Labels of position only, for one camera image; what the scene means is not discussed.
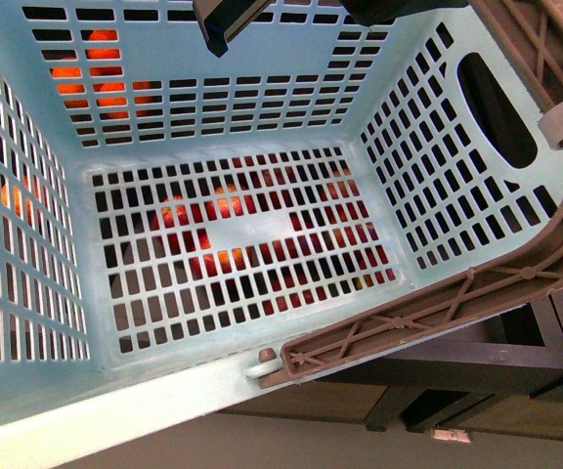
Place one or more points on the black wooden side tray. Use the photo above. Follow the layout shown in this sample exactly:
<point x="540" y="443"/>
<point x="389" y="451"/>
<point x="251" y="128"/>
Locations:
<point x="555" y="391"/>

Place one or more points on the light blue plastic basket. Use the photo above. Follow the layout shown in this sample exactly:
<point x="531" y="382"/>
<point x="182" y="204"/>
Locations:
<point x="167" y="215"/>

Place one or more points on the black wooden apple tray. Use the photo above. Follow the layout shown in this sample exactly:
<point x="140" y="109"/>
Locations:
<point x="372" y="394"/>

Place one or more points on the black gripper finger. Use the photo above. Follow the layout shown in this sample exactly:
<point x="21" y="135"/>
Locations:
<point x="220" y="21"/>

